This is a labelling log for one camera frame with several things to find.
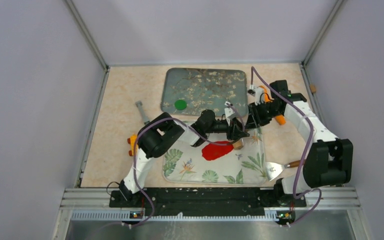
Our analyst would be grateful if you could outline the metal scraper wooden handle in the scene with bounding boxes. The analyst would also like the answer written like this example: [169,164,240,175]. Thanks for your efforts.
[264,160,300,181]

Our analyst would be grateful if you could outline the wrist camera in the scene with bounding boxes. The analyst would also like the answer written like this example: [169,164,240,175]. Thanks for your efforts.
[247,84,269,106]
[224,101,244,125]

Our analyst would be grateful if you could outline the green dough disc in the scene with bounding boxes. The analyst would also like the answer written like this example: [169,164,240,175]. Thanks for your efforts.
[174,99,188,111]

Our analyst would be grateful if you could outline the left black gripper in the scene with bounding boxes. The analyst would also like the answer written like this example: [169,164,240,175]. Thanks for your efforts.
[205,117,249,141]

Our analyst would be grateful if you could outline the small wooden block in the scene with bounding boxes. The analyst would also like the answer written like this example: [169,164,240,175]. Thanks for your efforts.
[309,84,317,94]

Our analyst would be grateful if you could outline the teal blossom pattern tray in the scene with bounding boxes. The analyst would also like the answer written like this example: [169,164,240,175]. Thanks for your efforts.
[160,67,248,117]

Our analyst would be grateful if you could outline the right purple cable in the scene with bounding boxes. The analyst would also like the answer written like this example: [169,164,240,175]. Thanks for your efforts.
[249,66,323,228]

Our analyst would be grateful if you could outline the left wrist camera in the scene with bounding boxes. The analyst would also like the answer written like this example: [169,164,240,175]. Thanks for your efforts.
[224,101,244,125]

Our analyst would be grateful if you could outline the yellow red toy car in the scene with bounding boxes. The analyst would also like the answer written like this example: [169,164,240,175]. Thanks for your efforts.
[127,134,138,157]

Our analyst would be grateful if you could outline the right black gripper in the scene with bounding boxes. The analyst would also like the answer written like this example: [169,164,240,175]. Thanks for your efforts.
[245,100,281,131]

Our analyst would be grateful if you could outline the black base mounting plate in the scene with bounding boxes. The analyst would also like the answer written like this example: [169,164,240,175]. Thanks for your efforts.
[109,187,307,217]

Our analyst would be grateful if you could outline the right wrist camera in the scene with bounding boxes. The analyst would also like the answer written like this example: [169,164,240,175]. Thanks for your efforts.
[247,84,269,106]

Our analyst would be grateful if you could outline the grey dumbbell shaped tool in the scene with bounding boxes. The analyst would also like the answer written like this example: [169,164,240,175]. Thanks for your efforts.
[135,100,150,125]

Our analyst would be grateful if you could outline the white leaf pattern tray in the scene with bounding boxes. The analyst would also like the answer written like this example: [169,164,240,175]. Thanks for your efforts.
[162,128,268,186]

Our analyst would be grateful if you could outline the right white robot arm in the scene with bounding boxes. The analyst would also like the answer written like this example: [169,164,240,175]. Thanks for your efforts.
[246,80,354,206]

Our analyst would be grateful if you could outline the red dough piece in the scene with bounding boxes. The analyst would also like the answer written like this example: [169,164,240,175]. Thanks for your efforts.
[201,141,234,161]

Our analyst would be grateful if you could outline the wooden rolling pin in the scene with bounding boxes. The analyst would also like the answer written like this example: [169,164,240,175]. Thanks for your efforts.
[232,139,244,150]

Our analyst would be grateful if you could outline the orange toy carrot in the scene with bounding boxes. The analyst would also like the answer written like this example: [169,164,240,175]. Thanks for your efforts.
[259,85,286,126]

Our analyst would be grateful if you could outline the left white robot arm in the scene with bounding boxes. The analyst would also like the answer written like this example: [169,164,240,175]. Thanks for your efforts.
[118,109,249,207]

